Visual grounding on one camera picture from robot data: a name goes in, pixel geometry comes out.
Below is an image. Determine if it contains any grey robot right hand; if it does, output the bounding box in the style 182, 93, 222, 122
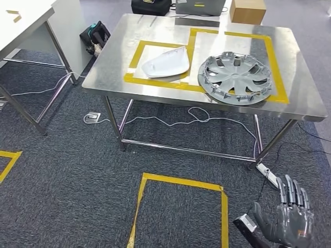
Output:
252, 174, 314, 248

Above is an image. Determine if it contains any grey plastic wheel hubcap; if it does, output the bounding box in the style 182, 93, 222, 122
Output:
197, 51, 273, 106

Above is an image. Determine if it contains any stainless steel workbench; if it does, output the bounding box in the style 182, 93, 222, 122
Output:
82, 13, 328, 171

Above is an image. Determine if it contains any white power strip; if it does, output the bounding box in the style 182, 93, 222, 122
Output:
255, 163, 281, 188

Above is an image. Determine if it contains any brown cardboard box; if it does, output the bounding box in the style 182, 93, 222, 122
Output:
229, 0, 267, 25

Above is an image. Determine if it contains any white plastic mirror cover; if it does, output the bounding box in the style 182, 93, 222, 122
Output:
141, 46, 190, 79

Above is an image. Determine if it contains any grey laptop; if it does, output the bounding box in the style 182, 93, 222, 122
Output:
175, 0, 227, 17

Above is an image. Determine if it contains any black carry case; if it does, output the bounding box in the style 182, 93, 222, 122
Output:
131, 0, 172, 17

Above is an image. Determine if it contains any black and teal bag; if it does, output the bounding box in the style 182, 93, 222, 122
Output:
79, 20, 111, 58

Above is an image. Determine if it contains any white top steel leg table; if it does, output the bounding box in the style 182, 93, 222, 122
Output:
0, 0, 78, 137

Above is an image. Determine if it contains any black right camera bracket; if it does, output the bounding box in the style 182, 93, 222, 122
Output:
238, 224, 272, 248

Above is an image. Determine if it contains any black cable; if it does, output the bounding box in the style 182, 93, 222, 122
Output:
277, 121, 331, 162
246, 169, 271, 215

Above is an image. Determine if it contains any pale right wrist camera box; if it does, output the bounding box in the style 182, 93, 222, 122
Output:
233, 213, 257, 234

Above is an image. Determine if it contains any white cable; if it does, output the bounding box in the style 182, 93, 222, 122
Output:
0, 72, 86, 98
83, 106, 259, 159

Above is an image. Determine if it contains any yellow workbench tape frame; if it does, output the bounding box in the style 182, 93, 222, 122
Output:
123, 28, 289, 104

